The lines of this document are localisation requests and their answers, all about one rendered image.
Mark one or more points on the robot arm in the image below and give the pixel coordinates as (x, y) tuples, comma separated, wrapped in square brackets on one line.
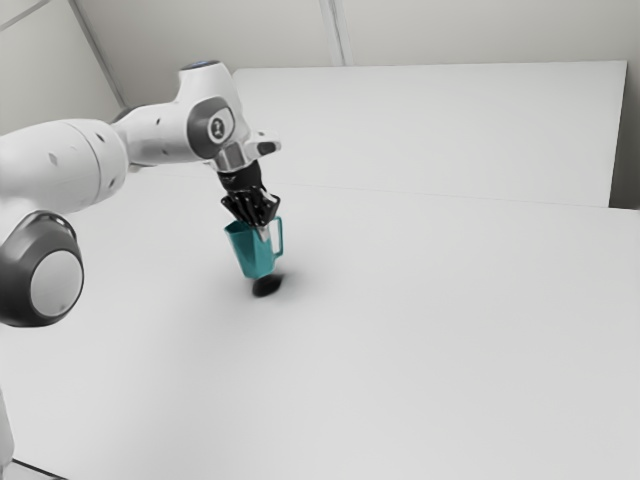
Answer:
[(100, 145)]

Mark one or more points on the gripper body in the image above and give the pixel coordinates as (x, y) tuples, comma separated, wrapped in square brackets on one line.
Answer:
[(245, 192)]

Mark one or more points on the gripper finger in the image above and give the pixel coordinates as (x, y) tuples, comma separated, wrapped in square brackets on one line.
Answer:
[(263, 231)]

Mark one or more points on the teal faceted mug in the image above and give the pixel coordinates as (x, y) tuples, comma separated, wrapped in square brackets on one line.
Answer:
[(252, 252)]

